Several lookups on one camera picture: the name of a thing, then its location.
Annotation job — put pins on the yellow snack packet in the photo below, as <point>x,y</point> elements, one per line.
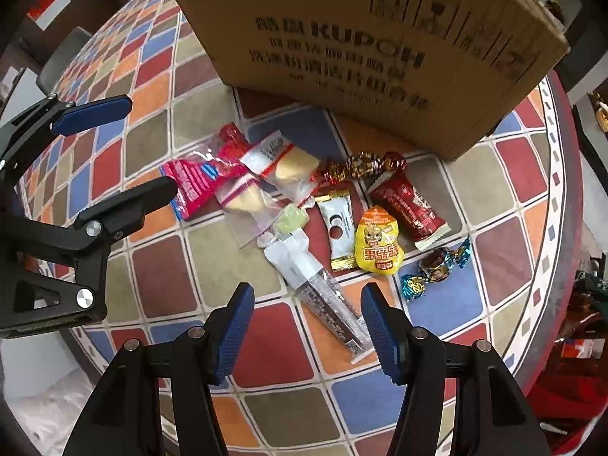
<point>377,243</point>

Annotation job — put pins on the dark red snack packet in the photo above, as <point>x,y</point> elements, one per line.
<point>399,196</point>

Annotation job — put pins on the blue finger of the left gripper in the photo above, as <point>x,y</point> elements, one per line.
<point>29,133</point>

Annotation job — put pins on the blue foil candy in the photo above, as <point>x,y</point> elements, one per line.
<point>434,268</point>

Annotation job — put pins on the clear bag purple stripe pastry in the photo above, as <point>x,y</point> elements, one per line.
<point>248,209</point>

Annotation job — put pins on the grey dining chair left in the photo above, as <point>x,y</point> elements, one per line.
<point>61,58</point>

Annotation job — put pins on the clear bag red stripe pastry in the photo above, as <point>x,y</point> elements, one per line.
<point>281,163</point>

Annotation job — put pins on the long clear white snack bar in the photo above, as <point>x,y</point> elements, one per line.
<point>315,287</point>

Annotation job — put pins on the colourful checkered tablecloth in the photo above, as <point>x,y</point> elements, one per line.
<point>513,200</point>

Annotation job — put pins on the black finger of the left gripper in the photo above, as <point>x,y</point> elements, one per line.
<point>95,228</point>

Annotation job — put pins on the pink snack packet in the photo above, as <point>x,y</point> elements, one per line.
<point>205,169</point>

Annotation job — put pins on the red fu door poster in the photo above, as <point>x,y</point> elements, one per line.
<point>43,12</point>

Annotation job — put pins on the brown cardboard box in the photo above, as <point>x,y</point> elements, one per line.
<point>437,73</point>

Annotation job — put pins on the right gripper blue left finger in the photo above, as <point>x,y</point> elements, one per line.
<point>203,357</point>

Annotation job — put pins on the small green candy packet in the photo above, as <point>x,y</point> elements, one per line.
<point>291,218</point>

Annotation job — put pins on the red gold foil candy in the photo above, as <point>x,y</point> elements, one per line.
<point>362,165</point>

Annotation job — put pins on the white gold snack packet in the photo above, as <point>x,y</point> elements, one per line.
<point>336,211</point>

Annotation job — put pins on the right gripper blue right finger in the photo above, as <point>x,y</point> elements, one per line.
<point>412,357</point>

